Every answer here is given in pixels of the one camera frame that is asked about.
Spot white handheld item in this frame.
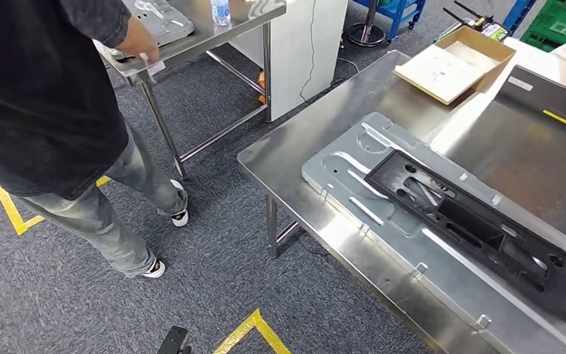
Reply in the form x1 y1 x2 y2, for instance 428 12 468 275
138 51 167 85

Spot black plastic frame part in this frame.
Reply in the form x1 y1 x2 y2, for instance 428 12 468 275
363 147 566 332

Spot stainless steel workbench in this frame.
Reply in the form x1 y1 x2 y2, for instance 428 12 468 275
236 49 566 354

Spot small orange object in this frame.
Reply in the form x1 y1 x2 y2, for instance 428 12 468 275
257 68 268 105

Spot white cabinet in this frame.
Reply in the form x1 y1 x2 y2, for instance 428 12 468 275
229 0 349 123

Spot stamped metal plate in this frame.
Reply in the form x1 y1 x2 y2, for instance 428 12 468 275
119 0 196 49
301 112 566 354

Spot stainless steel table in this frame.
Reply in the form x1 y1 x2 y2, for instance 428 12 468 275
92 0 287 181

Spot yellow floor tape square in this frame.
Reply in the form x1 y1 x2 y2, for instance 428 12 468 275
212 308 293 354
0 175 112 237

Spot clear water bottle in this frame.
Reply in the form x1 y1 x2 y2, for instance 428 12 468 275
209 0 231 27

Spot white foam sheet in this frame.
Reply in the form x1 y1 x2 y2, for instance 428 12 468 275
394 41 499 103

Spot black robot foot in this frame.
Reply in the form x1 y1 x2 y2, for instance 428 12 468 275
156 326 192 354

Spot blue metal cart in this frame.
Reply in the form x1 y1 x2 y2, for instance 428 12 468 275
353 0 428 41

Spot open cardboard box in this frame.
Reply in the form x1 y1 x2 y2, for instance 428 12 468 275
392 25 517 106

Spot controller with black antennas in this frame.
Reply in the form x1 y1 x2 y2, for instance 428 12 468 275
434 0 511 44

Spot black device with yellow label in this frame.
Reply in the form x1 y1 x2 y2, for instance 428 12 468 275
492 64 566 142

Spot person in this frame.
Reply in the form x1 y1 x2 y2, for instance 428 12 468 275
0 0 189 280

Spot green plastic crate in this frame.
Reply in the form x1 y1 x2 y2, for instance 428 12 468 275
520 0 566 53

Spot thin black cable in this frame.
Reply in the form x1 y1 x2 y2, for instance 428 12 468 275
298 0 361 103

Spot chrome stanchion post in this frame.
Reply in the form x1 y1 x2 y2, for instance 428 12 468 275
346 0 388 49

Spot blue metal post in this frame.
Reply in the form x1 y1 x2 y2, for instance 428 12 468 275
501 0 538 32

